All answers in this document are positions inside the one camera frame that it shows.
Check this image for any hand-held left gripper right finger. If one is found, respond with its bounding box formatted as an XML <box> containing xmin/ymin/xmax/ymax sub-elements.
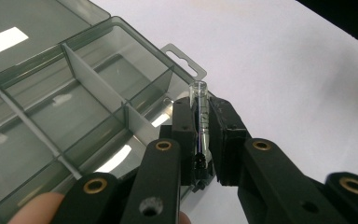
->
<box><xmin>208</xmin><ymin>96</ymin><xmax>253</xmax><ymax>188</ymax></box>

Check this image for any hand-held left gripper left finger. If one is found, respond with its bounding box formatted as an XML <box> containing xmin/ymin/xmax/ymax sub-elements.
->
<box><xmin>158</xmin><ymin>96</ymin><xmax>200</xmax><ymax>187</ymax></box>

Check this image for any small glass tube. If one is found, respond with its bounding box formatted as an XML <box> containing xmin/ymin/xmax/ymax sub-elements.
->
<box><xmin>188</xmin><ymin>79</ymin><xmax>212</xmax><ymax>192</ymax></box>

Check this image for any grey transparent plastic compartment box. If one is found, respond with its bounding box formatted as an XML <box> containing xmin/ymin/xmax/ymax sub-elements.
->
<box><xmin>0</xmin><ymin>0</ymin><xmax>217</xmax><ymax>224</ymax></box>

